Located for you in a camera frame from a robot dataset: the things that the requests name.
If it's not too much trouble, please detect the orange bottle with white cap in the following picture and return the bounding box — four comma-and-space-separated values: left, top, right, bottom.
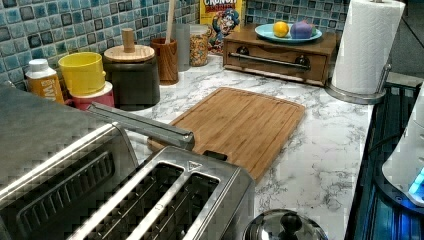
25, 59, 64, 104

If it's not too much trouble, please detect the yellow cup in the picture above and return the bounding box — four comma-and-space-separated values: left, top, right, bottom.
58, 52, 106, 96

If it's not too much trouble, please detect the purple toy fruit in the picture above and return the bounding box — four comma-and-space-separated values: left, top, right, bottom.
290, 21, 314, 39

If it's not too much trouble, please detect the yellow lemon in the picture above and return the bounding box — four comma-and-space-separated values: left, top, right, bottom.
273, 21, 290, 38

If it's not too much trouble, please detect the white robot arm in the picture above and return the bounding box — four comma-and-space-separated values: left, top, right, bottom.
382, 87, 424, 207

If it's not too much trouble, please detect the silver toaster oven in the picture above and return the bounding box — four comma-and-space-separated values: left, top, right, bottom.
0, 86, 137, 240

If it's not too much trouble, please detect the steel paper towel holder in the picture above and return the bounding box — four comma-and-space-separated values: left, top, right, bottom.
325, 64, 392, 105

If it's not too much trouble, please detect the red green toy fruit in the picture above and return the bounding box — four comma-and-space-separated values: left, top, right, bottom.
310, 24, 317, 36

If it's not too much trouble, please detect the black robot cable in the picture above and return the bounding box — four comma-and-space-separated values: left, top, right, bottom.
368, 133, 401, 155

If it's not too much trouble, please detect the yellow cereal box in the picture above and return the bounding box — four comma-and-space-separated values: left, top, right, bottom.
199, 0, 246, 55

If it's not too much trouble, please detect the brown wooden utensil holder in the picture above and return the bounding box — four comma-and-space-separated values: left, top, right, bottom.
150, 38, 179, 85

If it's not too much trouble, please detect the wooden spatula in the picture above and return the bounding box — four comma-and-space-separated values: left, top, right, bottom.
165, 0, 176, 44

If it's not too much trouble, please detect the wooden drawer box with handle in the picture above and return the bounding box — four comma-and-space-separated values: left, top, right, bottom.
223, 24, 337, 87

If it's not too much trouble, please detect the silver two-slot toaster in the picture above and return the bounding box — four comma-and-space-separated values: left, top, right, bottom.
67, 147, 254, 240

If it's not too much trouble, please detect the empty clear plastic container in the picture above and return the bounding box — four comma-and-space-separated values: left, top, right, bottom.
172, 23, 190, 72

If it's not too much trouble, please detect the light blue plate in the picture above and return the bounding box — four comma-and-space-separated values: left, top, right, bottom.
255, 24, 323, 44

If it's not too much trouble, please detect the glass oven door with handle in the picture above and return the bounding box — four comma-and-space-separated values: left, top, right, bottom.
87, 102, 195, 150

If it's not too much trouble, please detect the clear jar of cereal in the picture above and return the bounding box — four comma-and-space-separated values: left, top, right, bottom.
190, 24, 208, 67

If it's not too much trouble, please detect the bamboo cutting board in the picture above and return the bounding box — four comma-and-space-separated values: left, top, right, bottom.
147, 86, 306, 183

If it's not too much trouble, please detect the black canister with wooden lid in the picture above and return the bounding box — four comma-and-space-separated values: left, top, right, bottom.
103, 28, 160, 111

